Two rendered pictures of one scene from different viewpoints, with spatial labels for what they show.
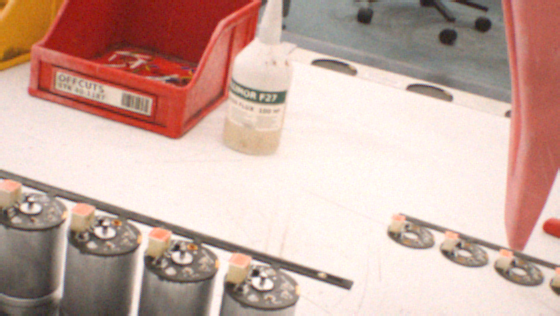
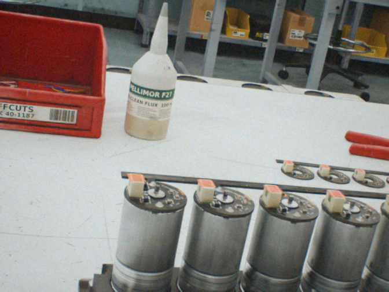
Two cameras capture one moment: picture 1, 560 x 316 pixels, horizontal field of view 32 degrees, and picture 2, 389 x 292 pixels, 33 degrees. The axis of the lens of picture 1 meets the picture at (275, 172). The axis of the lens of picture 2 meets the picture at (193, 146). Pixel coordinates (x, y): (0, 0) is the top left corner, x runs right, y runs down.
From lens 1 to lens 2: 23 cm
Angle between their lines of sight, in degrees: 26
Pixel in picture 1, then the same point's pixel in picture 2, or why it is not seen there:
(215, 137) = (120, 132)
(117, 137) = (59, 145)
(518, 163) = not seen: outside the picture
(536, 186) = not seen: outside the picture
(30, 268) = (238, 247)
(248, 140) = (153, 129)
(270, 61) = (166, 67)
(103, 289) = (304, 247)
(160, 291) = (356, 236)
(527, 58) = not seen: outside the picture
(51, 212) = (239, 198)
